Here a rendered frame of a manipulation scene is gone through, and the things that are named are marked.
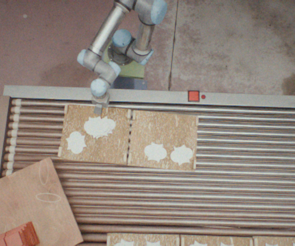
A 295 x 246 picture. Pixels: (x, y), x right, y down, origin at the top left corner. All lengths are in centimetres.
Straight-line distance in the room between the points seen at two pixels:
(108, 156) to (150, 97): 46
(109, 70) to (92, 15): 187
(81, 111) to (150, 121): 44
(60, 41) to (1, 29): 58
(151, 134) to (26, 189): 79
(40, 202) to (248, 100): 142
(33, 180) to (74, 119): 44
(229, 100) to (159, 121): 48
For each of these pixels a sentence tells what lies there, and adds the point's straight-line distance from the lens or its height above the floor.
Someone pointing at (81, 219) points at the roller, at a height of 92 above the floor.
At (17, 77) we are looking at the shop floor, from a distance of 336.
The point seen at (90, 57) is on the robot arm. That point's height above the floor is 140.
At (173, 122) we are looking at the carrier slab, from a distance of 209.
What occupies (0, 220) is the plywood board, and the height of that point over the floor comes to 104.
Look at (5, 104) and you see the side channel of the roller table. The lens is 224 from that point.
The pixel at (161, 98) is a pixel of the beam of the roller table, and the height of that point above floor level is 92.
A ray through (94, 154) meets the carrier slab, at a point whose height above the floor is 94.
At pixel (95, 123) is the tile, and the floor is 98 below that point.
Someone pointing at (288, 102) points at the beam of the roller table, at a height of 92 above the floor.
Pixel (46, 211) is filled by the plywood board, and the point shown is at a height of 104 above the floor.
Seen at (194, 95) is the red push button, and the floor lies 93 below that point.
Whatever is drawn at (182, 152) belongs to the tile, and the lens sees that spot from 204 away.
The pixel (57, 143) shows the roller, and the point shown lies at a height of 92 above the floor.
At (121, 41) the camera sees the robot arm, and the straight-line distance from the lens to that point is 206.
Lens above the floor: 294
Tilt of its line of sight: 75 degrees down
